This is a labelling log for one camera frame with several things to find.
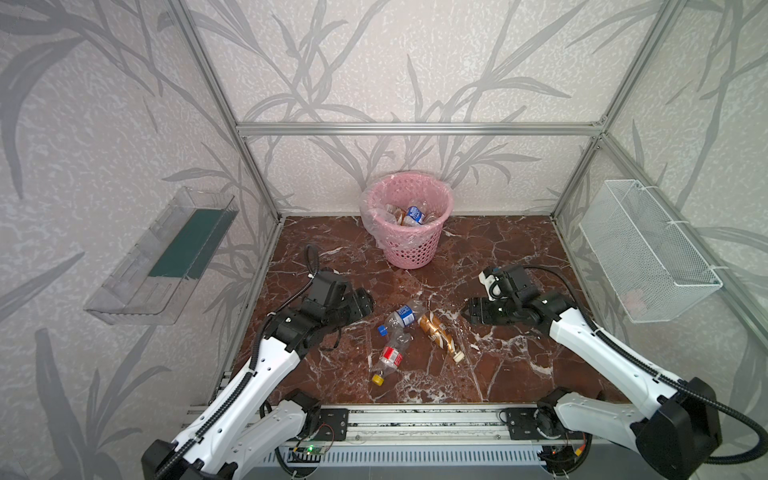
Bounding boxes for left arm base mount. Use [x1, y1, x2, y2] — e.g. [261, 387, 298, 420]
[285, 390, 350, 442]

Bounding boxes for pink perforated plastic bin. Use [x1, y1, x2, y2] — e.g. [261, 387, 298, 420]
[359, 171, 454, 270]

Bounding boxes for left circuit board with wires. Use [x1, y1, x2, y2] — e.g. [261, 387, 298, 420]
[281, 423, 336, 464]

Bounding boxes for white wire mesh basket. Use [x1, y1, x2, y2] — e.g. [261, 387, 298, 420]
[580, 179, 723, 324]

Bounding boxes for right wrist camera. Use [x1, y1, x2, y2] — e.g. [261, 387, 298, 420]
[478, 268, 503, 301]

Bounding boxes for clear acrylic wall shelf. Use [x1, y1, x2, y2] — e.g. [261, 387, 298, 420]
[84, 187, 239, 326]

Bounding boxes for small water bottle blue label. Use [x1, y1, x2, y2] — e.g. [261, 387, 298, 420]
[403, 206, 427, 227]

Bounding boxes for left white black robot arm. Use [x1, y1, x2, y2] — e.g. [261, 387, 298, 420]
[141, 270, 374, 479]

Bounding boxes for clear bottle blue cap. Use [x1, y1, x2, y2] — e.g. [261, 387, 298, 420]
[377, 299, 427, 336]

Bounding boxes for right wiring bundle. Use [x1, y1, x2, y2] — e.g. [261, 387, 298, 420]
[536, 428, 592, 478]

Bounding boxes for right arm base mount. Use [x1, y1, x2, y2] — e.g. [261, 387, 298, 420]
[498, 387, 582, 440]

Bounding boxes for clear bottle red label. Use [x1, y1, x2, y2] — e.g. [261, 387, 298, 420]
[371, 332, 413, 386]

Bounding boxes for clear plastic bin liner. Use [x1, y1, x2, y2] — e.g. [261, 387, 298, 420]
[358, 172, 418, 250]

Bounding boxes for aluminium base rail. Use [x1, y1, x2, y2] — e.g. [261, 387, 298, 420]
[173, 403, 667, 448]

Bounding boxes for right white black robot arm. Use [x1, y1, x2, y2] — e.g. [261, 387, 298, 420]
[462, 265, 767, 479]

